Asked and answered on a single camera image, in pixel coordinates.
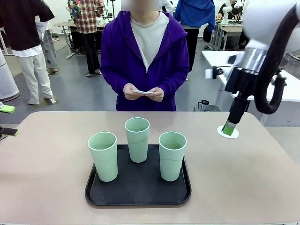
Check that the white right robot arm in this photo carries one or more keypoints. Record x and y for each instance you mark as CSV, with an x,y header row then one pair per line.
x,y
260,21

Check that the small white background robot arm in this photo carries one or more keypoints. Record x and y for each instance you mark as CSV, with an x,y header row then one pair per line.
x,y
226,14

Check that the pale green plastic cup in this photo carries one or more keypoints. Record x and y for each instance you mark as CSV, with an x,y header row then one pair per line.
x,y
105,164
171,166
138,150

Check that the stack of white paper coasters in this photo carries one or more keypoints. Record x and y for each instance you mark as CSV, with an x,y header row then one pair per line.
x,y
143,92

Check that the person in grey trousers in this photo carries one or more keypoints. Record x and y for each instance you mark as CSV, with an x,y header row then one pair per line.
x,y
50,51

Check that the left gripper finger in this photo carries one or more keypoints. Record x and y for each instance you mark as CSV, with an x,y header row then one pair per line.
x,y
9,131
7,109

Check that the person's right hand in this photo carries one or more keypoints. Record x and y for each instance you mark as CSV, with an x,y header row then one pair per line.
x,y
130,95

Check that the white table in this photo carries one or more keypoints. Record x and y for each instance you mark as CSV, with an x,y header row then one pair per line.
x,y
215,58

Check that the person in black top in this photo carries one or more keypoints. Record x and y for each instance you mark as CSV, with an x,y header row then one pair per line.
x,y
21,28

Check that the person in purple hoodie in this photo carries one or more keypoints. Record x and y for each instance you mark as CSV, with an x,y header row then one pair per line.
x,y
122,54

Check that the person's right forearm purple sleeve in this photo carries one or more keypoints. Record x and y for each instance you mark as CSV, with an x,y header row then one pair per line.
x,y
112,82

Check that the person in blue jacket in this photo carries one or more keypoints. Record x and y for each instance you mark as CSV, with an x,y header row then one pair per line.
x,y
194,14

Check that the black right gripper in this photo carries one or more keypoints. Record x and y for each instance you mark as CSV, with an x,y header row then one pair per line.
x,y
241,82

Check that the wooden table with grey legs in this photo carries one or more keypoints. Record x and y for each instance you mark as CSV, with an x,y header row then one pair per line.
x,y
68,25

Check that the white cylindrical air purifier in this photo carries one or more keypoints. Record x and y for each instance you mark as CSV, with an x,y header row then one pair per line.
x,y
7,79

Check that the person's left hand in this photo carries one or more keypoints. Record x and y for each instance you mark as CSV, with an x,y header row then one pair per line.
x,y
158,96

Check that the person's left forearm purple sleeve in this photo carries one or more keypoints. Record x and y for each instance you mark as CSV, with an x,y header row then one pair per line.
x,y
175,82

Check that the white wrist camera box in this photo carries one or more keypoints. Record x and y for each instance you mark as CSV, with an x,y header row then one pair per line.
x,y
208,73

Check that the seated person in dark top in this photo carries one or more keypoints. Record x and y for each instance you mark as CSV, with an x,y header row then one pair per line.
x,y
225,11

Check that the person in plaid shirt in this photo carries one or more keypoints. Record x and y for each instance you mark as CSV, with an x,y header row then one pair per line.
x,y
89,21

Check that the black plastic serving tray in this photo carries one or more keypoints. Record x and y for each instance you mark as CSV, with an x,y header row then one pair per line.
x,y
140,187

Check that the grey desk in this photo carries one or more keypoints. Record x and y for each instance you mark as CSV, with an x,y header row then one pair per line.
x,y
230,30

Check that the white scalloped paper coaster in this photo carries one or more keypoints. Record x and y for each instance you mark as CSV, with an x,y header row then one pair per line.
x,y
236,134

